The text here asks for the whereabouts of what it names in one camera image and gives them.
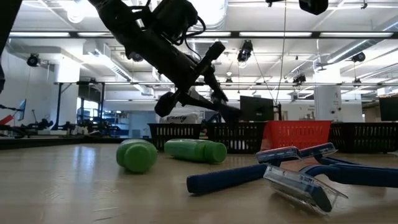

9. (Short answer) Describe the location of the black plastic basket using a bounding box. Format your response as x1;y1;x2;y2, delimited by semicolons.
147;123;203;152
206;122;267;154
328;121;398;154

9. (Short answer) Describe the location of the small monitor on arm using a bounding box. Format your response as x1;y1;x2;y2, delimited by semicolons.
17;98;27;122

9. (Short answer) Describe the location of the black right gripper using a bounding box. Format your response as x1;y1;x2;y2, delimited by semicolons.
298;0;329;16

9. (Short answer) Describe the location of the red plastic basket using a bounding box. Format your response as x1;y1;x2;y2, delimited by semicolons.
260;120;333;152

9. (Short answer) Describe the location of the green plastic travel bottle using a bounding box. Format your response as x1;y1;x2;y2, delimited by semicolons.
164;138;228;164
116;138;159;174

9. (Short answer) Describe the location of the white round column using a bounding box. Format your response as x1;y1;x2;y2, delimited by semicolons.
313;85;343;123

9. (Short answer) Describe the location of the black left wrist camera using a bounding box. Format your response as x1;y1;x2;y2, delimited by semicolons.
151;0;199;43

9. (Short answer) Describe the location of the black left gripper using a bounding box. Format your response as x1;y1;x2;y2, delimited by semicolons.
123;28;243;124

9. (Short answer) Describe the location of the black ceiling camera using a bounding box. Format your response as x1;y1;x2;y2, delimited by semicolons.
127;51;144;63
351;51;366;63
292;73;307;85
26;53;42;68
236;39;254;63

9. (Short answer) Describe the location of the black computer monitor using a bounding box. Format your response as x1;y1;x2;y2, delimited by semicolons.
239;95;276;123
378;96;398;122

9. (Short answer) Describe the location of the silver ventilation duct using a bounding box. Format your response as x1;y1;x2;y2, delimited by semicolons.
197;0;228;30

